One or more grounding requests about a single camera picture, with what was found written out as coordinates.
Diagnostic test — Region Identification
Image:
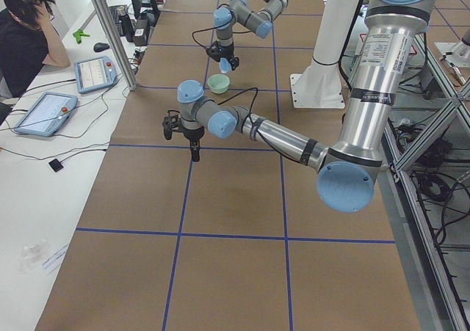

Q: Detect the light blue plastic cup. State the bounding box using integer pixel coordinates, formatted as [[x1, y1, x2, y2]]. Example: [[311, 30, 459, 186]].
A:
[[218, 57, 232, 74]]

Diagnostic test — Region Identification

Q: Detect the mint green bowl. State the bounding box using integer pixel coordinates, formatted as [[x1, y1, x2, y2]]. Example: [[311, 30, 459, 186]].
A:
[[207, 73, 230, 95]]

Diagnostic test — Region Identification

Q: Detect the black water bottle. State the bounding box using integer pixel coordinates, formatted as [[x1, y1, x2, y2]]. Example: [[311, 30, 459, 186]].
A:
[[120, 13, 134, 43]]

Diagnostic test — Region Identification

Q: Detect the black box with label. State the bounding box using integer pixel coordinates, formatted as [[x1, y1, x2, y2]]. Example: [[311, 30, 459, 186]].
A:
[[133, 19, 150, 47]]

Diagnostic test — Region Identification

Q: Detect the black computer mouse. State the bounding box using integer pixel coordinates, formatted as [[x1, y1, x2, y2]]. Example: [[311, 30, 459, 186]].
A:
[[93, 43, 110, 53]]

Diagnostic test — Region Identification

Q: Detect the far blue teach pendant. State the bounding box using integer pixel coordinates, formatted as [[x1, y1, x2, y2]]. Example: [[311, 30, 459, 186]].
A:
[[73, 56, 118, 94]]

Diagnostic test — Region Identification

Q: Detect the blue teach pendant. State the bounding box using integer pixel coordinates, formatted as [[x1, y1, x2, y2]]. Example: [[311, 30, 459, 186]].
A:
[[13, 92, 78, 137], [73, 56, 118, 94]]

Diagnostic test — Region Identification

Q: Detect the small black square device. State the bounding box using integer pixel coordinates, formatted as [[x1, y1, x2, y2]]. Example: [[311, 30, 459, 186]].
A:
[[48, 159, 64, 172]]

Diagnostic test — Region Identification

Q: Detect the green plastic clamp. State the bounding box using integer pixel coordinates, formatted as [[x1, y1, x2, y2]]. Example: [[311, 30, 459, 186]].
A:
[[73, 29, 90, 44]]

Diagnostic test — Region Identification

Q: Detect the near blue teach pendant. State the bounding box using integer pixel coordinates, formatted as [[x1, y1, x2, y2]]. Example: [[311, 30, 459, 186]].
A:
[[13, 92, 78, 137]]

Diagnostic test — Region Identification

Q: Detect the person in black shirt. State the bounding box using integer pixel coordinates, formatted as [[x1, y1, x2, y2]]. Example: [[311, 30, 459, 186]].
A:
[[1, 0, 71, 98]]

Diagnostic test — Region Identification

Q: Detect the clear plastic bag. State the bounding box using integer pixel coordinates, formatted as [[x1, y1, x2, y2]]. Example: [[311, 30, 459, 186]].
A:
[[18, 239, 50, 273]]

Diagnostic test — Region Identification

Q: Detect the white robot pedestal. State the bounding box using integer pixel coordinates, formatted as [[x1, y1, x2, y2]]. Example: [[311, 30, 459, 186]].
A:
[[291, 0, 362, 109]]

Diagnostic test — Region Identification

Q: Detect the aluminium frame post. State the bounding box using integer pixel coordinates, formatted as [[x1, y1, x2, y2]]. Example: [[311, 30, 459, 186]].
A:
[[91, 0, 137, 91]]

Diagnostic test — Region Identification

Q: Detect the aluminium frame rack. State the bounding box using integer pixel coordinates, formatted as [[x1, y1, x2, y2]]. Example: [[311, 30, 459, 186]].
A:
[[383, 26, 469, 330]]

